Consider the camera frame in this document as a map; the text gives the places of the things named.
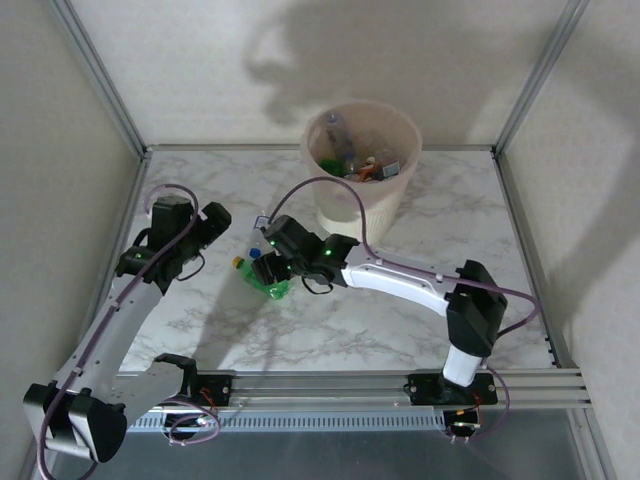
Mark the small circuit board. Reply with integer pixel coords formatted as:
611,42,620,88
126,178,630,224
443,408,485,435
167,410,221,436

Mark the aluminium frame post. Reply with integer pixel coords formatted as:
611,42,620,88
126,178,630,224
47,0,151,159
492,0,594,156

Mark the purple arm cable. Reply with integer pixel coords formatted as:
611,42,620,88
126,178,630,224
269,177,542,445
35,182,221,480

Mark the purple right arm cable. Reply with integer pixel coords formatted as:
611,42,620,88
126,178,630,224
269,177,542,445

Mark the thin black cable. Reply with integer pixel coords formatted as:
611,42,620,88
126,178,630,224
175,251,204,282
299,276,335,297

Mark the slotted grey cable duct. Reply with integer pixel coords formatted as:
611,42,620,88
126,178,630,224
127,410,446,435

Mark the beige plastic bin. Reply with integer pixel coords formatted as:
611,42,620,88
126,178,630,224
303,99,425,242

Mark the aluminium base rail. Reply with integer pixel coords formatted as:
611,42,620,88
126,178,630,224
112,368,594,414

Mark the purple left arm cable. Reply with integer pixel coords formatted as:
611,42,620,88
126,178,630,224
35,182,221,480

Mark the aluminium table edge rail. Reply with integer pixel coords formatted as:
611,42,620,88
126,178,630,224
492,148,619,480
143,143,497,154
17,149,154,480

